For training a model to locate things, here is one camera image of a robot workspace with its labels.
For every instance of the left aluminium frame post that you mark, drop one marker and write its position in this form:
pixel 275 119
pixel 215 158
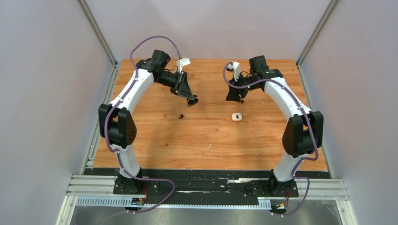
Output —
pixel 97 31

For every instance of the aluminium frame post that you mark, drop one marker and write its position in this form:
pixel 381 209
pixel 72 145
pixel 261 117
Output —
pixel 97 31
pixel 317 31

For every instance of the right aluminium frame post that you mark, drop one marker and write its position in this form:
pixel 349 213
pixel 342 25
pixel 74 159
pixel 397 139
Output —
pixel 317 31

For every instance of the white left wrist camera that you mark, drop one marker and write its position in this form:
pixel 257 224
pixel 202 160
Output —
pixel 181 63

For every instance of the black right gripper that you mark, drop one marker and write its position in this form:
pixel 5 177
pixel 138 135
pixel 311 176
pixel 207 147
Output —
pixel 233 94

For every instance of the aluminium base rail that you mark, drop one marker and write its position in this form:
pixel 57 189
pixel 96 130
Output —
pixel 314 189

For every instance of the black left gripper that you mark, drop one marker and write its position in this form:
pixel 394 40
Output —
pixel 185 90

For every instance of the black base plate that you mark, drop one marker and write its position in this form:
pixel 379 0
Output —
pixel 162 186

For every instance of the black earbud charging case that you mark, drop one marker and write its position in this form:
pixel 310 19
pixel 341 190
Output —
pixel 192 102

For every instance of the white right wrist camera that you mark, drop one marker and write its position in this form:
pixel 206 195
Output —
pixel 235 68

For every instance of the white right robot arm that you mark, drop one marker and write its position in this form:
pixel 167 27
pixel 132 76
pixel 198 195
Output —
pixel 304 129

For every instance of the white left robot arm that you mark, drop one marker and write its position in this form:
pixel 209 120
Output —
pixel 116 122

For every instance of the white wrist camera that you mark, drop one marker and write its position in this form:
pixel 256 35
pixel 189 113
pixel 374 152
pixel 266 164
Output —
pixel 235 68
pixel 181 63

